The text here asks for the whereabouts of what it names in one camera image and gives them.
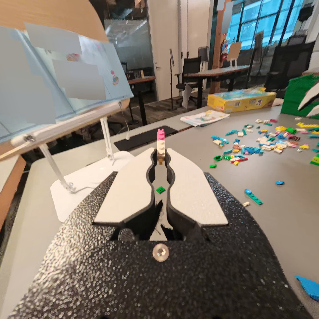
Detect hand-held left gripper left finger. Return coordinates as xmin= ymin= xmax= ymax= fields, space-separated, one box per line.
xmin=93 ymin=148 xmax=163 ymax=242

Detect black office chair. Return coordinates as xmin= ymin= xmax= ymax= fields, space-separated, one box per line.
xmin=264 ymin=42 xmax=316 ymax=93
xmin=176 ymin=57 xmax=202 ymax=105

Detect yellow lego box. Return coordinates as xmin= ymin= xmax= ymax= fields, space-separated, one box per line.
xmin=207 ymin=88 xmax=277 ymax=113

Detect grey plastic sheet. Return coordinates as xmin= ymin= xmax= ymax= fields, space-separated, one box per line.
xmin=182 ymin=83 xmax=193 ymax=108

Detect large blue lego piece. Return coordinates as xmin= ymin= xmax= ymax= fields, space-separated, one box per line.
xmin=295 ymin=275 xmax=319 ymax=301

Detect pink white tan lego assembly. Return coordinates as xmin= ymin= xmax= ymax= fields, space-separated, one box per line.
xmin=157 ymin=128 xmax=166 ymax=165

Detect lego instruction booklet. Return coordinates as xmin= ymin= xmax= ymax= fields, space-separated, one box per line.
xmin=180 ymin=110 xmax=230 ymax=127

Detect green lego baseplate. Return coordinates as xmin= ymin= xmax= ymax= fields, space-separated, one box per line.
xmin=281 ymin=74 xmax=319 ymax=117

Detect black table cable cover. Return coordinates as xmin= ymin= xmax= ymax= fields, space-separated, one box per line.
xmin=114 ymin=125 xmax=178 ymax=152

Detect wooden book stand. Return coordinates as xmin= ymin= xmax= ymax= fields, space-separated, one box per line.
xmin=0 ymin=0 xmax=136 ymax=223
xmin=226 ymin=42 xmax=242 ymax=68

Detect black pole stand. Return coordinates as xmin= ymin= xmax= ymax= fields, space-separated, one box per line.
xmin=128 ymin=103 xmax=140 ymax=125
xmin=169 ymin=48 xmax=178 ymax=111

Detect white door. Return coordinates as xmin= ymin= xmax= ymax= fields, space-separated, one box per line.
xmin=148 ymin=0 xmax=181 ymax=101

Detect open blue instruction booklet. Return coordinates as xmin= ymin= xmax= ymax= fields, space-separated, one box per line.
xmin=0 ymin=22 xmax=134 ymax=144

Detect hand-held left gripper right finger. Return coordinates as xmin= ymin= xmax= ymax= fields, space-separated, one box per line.
xmin=166 ymin=148 xmax=229 ymax=242

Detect pile of loose lego pieces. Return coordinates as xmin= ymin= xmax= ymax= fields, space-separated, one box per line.
xmin=209 ymin=117 xmax=319 ymax=170

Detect blue green lego plate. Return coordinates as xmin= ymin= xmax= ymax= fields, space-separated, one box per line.
xmin=244 ymin=189 xmax=263 ymax=205

